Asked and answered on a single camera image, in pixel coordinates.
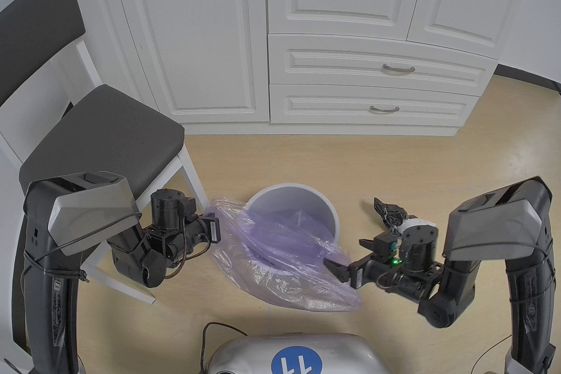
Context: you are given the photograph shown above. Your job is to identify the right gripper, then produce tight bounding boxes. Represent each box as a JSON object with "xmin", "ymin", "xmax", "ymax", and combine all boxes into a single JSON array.
[{"xmin": 323, "ymin": 237, "xmax": 397, "ymax": 290}]

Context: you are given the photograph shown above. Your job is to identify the grey cushioned white chair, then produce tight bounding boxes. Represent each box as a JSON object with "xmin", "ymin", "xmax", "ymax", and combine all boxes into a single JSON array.
[{"xmin": 0, "ymin": 0, "xmax": 210, "ymax": 305}]

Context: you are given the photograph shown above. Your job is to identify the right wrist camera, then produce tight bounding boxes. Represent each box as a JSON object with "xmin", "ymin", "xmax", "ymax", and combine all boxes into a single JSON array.
[{"xmin": 373, "ymin": 232, "xmax": 401, "ymax": 263}]

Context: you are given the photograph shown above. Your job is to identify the purple plastic bag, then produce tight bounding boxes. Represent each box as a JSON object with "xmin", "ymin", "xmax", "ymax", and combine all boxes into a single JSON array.
[{"xmin": 205, "ymin": 198, "xmax": 363, "ymax": 314}]

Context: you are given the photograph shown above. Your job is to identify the black plastic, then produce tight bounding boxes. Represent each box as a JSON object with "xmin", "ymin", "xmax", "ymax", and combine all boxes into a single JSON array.
[{"xmin": 373, "ymin": 197, "xmax": 417, "ymax": 233}]

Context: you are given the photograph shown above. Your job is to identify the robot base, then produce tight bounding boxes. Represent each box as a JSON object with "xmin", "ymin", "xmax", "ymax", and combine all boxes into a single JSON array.
[{"xmin": 206, "ymin": 334, "xmax": 391, "ymax": 374}]

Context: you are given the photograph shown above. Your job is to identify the black cable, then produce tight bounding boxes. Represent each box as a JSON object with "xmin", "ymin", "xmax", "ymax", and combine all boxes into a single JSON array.
[
  {"xmin": 475, "ymin": 333, "xmax": 512, "ymax": 374},
  {"xmin": 199, "ymin": 322, "xmax": 250, "ymax": 374}
]

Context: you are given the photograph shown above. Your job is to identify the white trash bin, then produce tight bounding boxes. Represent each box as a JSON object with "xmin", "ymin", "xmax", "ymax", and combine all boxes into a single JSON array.
[{"xmin": 247, "ymin": 183, "xmax": 341, "ymax": 260}]

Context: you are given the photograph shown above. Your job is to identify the white paper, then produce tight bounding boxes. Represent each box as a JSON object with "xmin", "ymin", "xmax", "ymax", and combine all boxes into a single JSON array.
[{"xmin": 396, "ymin": 218, "xmax": 438, "ymax": 235}]

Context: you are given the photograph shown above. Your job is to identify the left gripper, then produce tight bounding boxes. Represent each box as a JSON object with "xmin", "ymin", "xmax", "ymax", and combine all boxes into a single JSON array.
[{"xmin": 197, "ymin": 214, "xmax": 223, "ymax": 244}]

